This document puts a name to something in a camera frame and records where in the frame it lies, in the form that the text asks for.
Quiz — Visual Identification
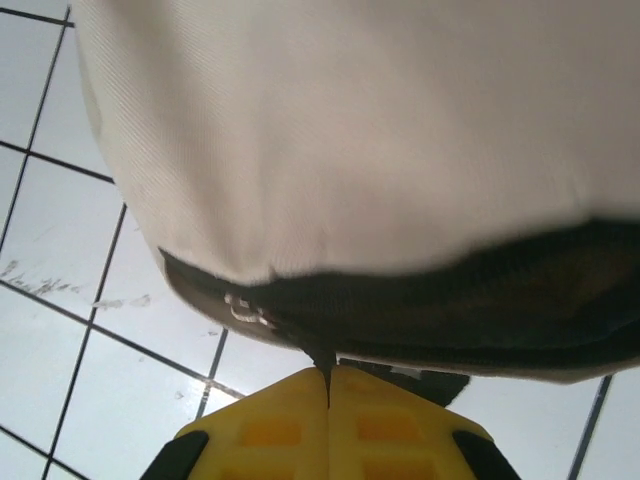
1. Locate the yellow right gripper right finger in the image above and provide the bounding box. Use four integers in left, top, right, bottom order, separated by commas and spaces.
327, 366, 521, 480

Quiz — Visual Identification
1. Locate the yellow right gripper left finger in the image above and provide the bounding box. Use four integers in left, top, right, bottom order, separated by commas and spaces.
144, 367, 331, 480

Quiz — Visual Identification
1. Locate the beige backpack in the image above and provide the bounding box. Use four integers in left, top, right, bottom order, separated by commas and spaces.
72, 0, 640, 409

